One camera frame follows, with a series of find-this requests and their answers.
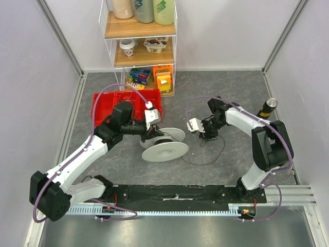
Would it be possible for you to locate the thin brown cable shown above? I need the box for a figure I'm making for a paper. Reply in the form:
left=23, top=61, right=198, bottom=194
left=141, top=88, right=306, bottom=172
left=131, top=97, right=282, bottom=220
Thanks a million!
left=179, top=135, right=226, bottom=166

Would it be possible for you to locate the white perforated spool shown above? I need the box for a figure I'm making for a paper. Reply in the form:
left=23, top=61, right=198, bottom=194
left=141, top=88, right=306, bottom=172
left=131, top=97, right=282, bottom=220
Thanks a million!
left=140, top=128, right=189, bottom=162

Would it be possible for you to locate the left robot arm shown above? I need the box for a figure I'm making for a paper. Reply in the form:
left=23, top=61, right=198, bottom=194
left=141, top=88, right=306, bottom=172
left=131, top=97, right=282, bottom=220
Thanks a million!
left=29, top=101, right=163, bottom=223

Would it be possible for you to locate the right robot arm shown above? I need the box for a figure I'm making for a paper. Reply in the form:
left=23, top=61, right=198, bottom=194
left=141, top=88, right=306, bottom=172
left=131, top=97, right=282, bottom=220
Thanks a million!
left=199, top=98, right=294, bottom=203

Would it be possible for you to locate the yellow candy pack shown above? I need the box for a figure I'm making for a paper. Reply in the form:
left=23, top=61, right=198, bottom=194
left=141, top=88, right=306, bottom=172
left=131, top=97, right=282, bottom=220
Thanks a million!
left=125, top=78, right=145, bottom=90

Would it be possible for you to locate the red compartment bin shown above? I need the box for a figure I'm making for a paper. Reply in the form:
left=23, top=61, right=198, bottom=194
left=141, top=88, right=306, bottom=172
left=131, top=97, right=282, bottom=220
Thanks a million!
left=94, top=89, right=162, bottom=126

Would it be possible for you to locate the blue green sponge pack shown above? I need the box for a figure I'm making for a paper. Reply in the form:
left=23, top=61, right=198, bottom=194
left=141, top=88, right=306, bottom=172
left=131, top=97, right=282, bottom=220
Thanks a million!
left=129, top=68, right=151, bottom=85

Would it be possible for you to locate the orange yellow sponge box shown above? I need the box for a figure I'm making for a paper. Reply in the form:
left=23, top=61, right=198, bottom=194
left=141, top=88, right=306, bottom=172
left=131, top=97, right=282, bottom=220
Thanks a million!
left=153, top=65, right=173, bottom=93

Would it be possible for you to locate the black yellow can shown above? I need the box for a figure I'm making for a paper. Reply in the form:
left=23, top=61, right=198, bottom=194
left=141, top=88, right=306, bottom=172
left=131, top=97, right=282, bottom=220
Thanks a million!
left=257, top=98, right=278, bottom=119

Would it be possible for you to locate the white pudding cup pack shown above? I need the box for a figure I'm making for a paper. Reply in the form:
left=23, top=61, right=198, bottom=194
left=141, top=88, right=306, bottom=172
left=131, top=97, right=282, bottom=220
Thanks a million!
left=143, top=37, right=169, bottom=54

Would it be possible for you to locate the white paper cup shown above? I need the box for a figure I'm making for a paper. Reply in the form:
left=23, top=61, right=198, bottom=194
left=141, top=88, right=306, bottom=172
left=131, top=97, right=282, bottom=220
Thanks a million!
left=119, top=39, right=135, bottom=57

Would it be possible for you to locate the light green bottle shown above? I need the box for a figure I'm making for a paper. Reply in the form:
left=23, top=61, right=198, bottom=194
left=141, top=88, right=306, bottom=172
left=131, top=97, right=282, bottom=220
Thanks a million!
left=153, top=0, right=175, bottom=25

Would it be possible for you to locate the grey green bottle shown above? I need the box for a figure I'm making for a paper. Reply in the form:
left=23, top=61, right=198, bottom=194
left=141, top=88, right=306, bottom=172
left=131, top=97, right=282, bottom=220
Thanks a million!
left=132, top=0, right=154, bottom=24

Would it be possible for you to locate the beige bottle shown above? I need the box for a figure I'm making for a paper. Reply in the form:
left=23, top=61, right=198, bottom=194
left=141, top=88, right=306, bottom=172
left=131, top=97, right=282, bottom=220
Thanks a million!
left=112, top=0, right=134, bottom=20

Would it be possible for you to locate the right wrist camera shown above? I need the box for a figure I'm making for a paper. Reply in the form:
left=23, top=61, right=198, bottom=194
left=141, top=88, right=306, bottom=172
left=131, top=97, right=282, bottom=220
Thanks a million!
left=187, top=118, right=205, bottom=133

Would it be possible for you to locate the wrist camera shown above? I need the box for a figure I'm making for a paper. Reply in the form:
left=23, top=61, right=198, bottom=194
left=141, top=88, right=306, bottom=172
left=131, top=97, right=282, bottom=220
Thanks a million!
left=187, top=118, right=205, bottom=133
left=144, top=109, right=161, bottom=130

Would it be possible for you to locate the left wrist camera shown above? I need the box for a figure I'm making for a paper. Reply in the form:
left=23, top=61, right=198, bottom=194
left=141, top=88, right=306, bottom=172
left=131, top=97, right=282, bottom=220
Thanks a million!
left=144, top=109, right=161, bottom=130

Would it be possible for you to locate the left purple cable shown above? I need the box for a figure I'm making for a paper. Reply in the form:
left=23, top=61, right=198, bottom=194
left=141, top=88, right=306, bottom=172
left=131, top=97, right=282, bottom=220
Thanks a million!
left=32, top=83, right=155, bottom=223

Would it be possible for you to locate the purple cable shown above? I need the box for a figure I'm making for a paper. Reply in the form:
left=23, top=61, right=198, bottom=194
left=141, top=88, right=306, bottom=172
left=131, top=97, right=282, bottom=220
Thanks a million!
left=32, top=83, right=155, bottom=223
left=185, top=96, right=295, bottom=222

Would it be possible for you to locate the thin red wire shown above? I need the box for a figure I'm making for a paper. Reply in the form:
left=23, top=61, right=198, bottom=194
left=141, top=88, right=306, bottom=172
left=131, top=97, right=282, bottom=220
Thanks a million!
left=115, top=90, right=137, bottom=106

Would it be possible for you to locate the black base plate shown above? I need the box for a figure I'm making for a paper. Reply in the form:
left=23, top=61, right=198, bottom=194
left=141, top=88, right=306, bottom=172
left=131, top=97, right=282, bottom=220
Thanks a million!
left=99, top=185, right=267, bottom=211

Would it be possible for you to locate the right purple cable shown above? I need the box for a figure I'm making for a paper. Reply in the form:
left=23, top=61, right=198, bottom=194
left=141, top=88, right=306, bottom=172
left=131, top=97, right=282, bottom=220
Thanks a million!
left=185, top=96, right=295, bottom=222

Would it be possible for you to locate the white wire wooden shelf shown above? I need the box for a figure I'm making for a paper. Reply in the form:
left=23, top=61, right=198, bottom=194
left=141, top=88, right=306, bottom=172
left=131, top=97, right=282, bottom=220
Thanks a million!
left=99, top=1, right=177, bottom=96

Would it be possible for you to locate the grey cable duct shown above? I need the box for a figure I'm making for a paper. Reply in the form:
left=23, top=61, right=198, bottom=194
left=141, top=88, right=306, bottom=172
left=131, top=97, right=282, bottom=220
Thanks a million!
left=66, top=203, right=250, bottom=217

